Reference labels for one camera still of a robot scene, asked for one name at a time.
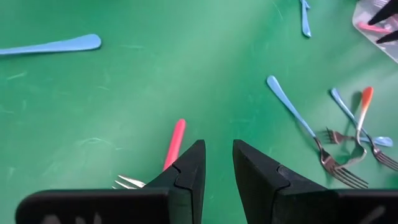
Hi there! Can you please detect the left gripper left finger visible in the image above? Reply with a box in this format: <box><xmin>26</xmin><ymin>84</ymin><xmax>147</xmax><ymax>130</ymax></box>
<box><xmin>15</xmin><ymin>139</ymin><xmax>206</xmax><ymax>224</ymax></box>

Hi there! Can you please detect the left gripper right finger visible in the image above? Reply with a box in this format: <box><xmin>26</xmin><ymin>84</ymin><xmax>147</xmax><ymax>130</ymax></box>
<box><xmin>233</xmin><ymin>139</ymin><xmax>398</xmax><ymax>224</ymax></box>

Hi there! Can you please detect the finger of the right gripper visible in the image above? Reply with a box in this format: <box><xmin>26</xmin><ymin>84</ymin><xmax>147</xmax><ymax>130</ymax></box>
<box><xmin>368</xmin><ymin>0</ymin><xmax>398</xmax><ymax>26</ymax></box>
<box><xmin>376</xmin><ymin>30</ymin><xmax>398</xmax><ymax>45</ymax></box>

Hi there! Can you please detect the pink handled silver fork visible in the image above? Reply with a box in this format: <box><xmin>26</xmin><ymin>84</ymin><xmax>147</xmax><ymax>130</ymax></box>
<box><xmin>111</xmin><ymin>118</ymin><xmax>187</xmax><ymax>190</ymax></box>
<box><xmin>357</xmin><ymin>21</ymin><xmax>392</xmax><ymax>35</ymax></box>

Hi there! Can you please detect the orange handled silver fork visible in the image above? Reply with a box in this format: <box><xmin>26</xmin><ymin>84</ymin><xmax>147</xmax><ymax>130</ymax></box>
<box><xmin>337</xmin><ymin>86</ymin><xmax>374</xmax><ymax>170</ymax></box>

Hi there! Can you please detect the blue handled silver fork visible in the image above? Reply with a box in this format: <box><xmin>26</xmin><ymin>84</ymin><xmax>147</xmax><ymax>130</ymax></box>
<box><xmin>323</xmin><ymin>126</ymin><xmax>394</xmax><ymax>148</ymax></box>
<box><xmin>266</xmin><ymin>75</ymin><xmax>370</xmax><ymax>190</ymax></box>
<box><xmin>330</xmin><ymin>88</ymin><xmax>398</xmax><ymax>172</ymax></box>

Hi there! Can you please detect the blue utensil handle top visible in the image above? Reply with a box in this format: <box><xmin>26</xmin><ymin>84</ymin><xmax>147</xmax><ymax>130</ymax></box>
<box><xmin>299</xmin><ymin>0</ymin><xmax>312</xmax><ymax>39</ymax></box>

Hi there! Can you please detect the blue utensil handle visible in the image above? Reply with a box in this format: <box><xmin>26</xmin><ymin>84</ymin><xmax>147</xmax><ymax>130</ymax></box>
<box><xmin>0</xmin><ymin>33</ymin><xmax>103</xmax><ymax>56</ymax></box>
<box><xmin>299</xmin><ymin>0</ymin><xmax>312</xmax><ymax>39</ymax></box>

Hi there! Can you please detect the clear plastic bin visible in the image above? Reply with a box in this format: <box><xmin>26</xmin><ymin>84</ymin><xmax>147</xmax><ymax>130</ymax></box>
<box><xmin>351</xmin><ymin>0</ymin><xmax>398</xmax><ymax>65</ymax></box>

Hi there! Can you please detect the green table mat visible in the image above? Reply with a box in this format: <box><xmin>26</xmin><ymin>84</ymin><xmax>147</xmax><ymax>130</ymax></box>
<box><xmin>0</xmin><ymin>0</ymin><xmax>398</xmax><ymax>224</ymax></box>

